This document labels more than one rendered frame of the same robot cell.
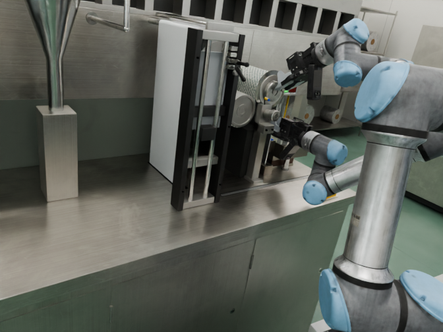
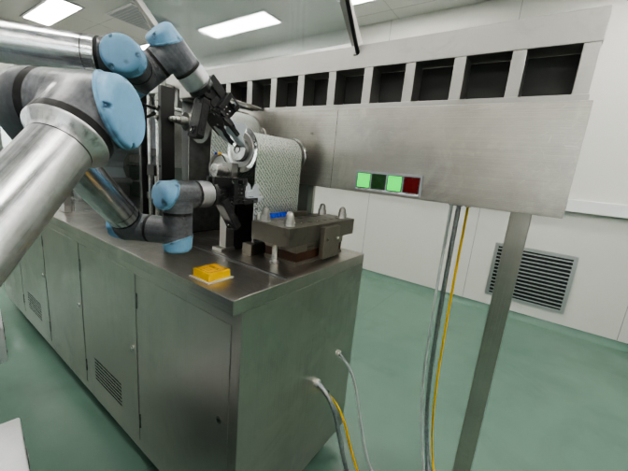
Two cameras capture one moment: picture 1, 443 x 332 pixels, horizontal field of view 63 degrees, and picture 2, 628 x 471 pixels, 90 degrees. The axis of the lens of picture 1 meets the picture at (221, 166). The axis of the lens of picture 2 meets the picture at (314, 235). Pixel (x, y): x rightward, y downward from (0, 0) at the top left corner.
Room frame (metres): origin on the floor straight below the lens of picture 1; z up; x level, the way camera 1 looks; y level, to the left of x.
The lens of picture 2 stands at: (1.30, -1.25, 1.21)
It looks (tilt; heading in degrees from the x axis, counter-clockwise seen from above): 12 degrees down; 74
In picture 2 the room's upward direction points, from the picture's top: 5 degrees clockwise
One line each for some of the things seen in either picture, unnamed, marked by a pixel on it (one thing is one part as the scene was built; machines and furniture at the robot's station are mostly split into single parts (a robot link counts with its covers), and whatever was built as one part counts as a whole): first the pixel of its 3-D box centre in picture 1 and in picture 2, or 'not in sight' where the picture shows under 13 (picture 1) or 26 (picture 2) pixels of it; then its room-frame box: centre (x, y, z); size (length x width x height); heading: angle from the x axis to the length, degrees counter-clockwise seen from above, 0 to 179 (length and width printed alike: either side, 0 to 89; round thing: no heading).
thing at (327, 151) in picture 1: (328, 150); (178, 195); (1.18, -0.35, 1.11); 0.11 x 0.08 x 0.09; 39
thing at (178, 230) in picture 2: (320, 177); (172, 231); (1.16, -0.35, 1.01); 0.11 x 0.08 x 0.11; 161
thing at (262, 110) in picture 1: (260, 144); (224, 206); (1.29, -0.13, 1.05); 0.06 x 0.05 x 0.31; 39
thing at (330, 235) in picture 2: not in sight; (330, 241); (1.66, -0.24, 0.96); 0.10 x 0.03 x 0.11; 39
